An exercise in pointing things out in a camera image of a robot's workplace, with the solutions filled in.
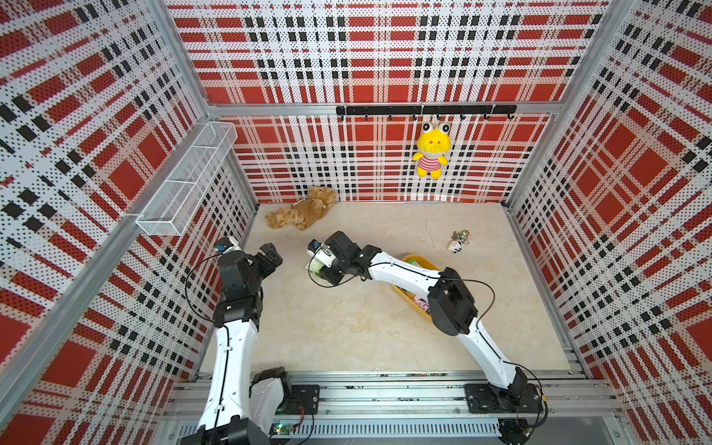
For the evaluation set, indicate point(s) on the pink tissue pack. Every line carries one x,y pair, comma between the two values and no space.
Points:
422,304

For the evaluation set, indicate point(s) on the black hook rail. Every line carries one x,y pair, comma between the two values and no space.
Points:
423,110

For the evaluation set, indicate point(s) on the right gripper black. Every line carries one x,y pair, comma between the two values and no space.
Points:
329,276

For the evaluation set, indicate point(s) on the yellow plastic storage box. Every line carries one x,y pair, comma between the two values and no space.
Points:
408,296

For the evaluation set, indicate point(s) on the green circuit board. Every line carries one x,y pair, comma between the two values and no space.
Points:
280,429

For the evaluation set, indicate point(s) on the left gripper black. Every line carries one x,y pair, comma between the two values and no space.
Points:
266,266

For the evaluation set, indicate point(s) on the white wire mesh shelf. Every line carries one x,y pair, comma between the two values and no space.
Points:
173,206

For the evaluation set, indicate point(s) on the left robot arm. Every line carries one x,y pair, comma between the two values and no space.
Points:
240,410

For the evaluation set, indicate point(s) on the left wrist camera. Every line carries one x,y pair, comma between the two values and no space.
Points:
226,245

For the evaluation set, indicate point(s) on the yellow frog plush toy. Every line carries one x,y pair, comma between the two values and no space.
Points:
433,144

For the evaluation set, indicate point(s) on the green tissue pack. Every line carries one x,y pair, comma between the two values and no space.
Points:
315,266

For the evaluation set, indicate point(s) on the small keychain toy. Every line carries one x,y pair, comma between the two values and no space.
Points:
458,241

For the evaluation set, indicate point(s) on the brown teddy bear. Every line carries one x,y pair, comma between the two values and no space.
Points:
305,213

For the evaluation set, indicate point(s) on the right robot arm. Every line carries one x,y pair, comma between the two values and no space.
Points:
452,311

